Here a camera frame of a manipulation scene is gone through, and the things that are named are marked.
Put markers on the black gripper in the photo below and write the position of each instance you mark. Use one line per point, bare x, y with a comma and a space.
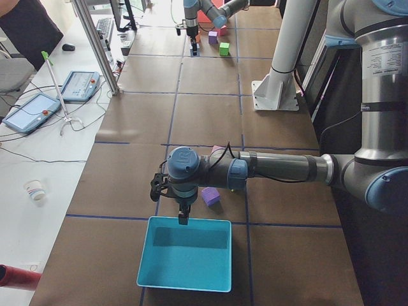
192, 32
183, 201

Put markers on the light blue foam block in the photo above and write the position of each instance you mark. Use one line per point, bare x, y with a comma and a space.
194, 53

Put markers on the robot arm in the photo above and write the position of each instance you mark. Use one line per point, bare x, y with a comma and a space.
218, 16
376, 173

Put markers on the purple foam block right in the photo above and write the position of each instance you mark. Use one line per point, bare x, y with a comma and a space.
212, 37

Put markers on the purple foam block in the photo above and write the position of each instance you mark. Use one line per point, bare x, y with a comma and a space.
210, 195
212, 37

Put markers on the red foam block upper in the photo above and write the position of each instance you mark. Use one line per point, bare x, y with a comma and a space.
221, 31

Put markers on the green foam block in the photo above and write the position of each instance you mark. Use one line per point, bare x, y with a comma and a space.
224, 49

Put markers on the purple foam block left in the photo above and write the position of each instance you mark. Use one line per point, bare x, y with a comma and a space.
210, 195

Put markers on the teal plastic bin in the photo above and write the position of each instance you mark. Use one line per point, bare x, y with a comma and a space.
196, 256

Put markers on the pink foam block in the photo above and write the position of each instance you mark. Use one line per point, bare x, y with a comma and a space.
216, 148

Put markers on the black keyboard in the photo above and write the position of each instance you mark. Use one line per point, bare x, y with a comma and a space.
105, 26

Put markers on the far teach pendant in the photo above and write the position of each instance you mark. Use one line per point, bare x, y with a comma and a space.
80, 86

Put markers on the teach pendant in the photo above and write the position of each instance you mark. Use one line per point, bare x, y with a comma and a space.
32, 113
80, 86

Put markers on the black computer mouse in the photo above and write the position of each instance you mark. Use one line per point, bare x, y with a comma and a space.
68, 47

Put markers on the grabber stick green tip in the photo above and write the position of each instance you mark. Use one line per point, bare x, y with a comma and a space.
67, 118

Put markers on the paper cup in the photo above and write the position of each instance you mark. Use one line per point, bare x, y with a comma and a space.
35, 190

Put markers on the office chair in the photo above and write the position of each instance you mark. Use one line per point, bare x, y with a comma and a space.
15, 71

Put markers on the red cylinder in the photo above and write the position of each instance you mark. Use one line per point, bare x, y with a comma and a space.
17, 278

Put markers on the near teach pendant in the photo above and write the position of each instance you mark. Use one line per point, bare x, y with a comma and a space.
32, 113

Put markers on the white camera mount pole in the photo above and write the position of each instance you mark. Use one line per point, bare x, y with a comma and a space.
276, 92

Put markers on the aluminium frame post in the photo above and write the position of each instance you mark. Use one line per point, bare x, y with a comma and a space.
105, 66

